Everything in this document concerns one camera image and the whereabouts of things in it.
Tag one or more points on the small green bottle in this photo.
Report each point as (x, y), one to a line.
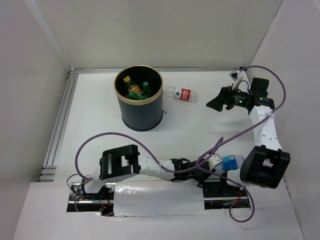
(136, 97)

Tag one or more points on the clear bottle blue label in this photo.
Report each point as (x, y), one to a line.
(229, 162)

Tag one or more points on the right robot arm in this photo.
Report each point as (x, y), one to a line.
(267, 162)

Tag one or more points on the aluminium frame rail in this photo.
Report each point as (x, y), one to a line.
(89, 120)

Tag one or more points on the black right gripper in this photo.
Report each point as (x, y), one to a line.
(226, 95)

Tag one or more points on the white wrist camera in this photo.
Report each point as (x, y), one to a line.
(237, 78)
(215, 160)

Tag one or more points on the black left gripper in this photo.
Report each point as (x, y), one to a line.
(199, 179)

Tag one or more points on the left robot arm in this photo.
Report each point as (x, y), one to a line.
(121, 163)

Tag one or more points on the clear bottle yellow cap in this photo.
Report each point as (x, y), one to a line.
(132, 86)

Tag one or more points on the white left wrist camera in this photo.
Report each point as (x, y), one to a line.
(215, 160)

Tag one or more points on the clear bottle red label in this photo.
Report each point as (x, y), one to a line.
(181, 94)

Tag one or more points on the black bin gold rim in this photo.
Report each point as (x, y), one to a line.
(140, 115)

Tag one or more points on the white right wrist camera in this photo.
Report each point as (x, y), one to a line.
(237, 78)

